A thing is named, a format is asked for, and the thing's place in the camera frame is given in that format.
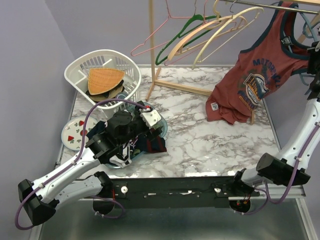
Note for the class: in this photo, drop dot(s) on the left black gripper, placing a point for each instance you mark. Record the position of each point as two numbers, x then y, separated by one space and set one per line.
150 135

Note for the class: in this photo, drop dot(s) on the red tank top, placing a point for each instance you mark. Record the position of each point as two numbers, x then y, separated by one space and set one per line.
259 71

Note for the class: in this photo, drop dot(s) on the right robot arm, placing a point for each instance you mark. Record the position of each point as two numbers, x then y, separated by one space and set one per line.
288 167

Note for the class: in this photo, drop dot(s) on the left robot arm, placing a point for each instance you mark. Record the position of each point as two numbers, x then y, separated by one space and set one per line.
111 143

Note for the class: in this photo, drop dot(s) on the green plastic hanger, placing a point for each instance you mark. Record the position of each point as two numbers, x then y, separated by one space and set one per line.
183 32

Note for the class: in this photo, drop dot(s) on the light wooden hanger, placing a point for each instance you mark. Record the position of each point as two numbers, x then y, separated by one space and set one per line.
183 46

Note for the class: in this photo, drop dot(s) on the cream plastic hanger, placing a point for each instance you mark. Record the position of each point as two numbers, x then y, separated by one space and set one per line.
227 24

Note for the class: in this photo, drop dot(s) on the dark navy maroon garment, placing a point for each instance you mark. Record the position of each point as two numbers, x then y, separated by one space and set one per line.
139 145

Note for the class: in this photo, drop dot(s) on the black white striped garment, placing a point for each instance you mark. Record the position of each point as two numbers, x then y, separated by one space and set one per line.
124 156

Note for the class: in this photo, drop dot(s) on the orange woven fan mat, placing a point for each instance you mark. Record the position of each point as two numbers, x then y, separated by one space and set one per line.
102 80

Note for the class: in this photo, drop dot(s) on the watermelon pattern plate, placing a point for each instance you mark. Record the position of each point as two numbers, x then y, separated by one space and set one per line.
72 133

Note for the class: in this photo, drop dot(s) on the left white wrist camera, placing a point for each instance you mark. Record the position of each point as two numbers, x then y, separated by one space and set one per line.
150 116

